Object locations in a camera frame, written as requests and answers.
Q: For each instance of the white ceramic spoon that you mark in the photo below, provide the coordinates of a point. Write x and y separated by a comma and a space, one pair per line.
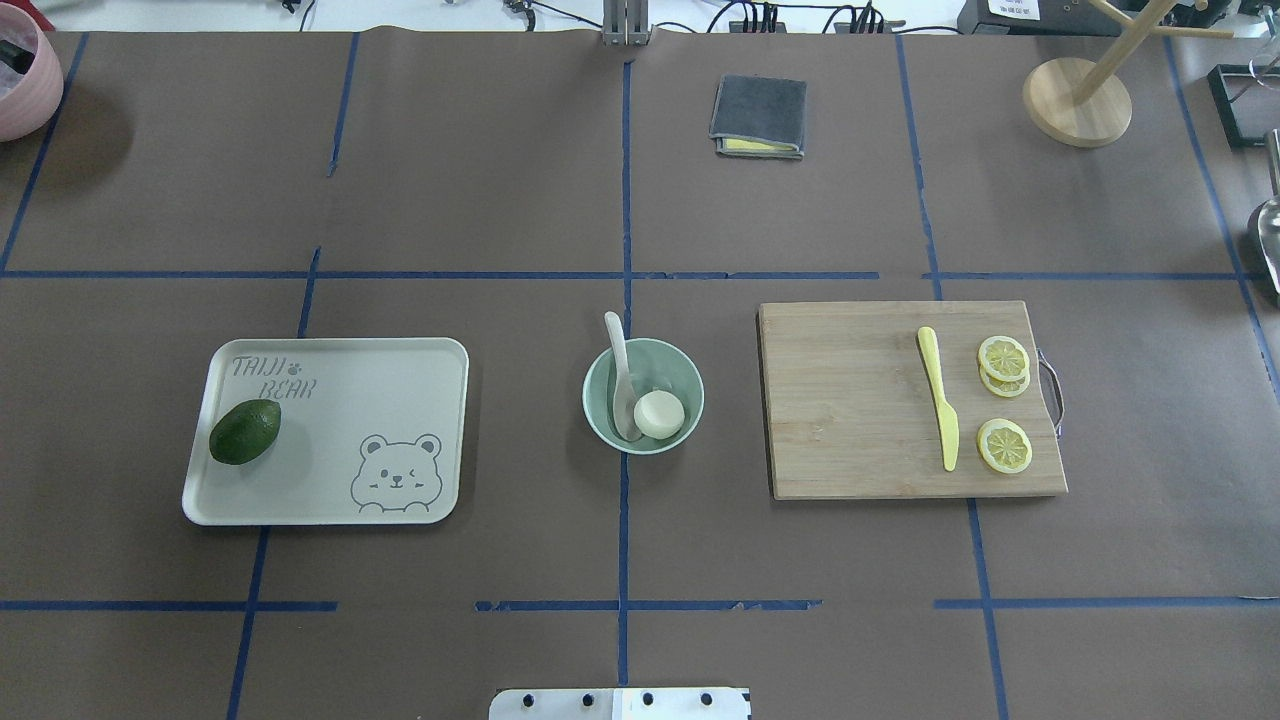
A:
624, 397

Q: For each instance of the white steamed bun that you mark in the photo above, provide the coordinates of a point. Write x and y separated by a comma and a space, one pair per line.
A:
659, 414

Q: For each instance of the green bowl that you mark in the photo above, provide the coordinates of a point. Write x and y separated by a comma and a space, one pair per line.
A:
654, 364

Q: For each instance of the pink bowl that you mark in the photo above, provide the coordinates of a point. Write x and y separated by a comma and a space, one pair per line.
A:
32, 80

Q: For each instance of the wooden cutting board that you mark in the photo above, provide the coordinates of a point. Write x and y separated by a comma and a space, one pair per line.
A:
850, 411

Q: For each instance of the grey folded cloth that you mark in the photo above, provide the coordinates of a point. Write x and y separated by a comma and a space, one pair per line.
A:
760, 117

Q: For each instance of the white bear tray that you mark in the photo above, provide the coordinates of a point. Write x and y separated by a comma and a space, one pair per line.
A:
372, 433

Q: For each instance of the yellow plastic knife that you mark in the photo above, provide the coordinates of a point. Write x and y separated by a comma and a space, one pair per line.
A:
946, 414

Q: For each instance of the lemon slice lower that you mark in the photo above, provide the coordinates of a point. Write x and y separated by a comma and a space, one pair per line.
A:
1004, 446

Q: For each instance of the lemon slice under top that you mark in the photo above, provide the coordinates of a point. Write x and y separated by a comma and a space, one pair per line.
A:
1006, 389

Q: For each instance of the green avocado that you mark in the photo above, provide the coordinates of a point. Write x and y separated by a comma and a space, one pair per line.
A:
245, 432

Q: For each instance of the wooden mug tree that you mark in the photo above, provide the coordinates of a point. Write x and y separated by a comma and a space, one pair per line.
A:
1081, 102

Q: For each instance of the steel scoop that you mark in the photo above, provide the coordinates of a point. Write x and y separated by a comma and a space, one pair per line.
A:
1265, 218

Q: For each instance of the black glass rack tray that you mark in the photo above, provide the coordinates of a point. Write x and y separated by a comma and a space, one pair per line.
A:
1247, 111

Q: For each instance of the metal camera post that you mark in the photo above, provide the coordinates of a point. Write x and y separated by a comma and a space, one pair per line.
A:
626, 23

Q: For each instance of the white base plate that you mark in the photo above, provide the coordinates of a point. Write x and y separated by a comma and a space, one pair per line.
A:
623, 703

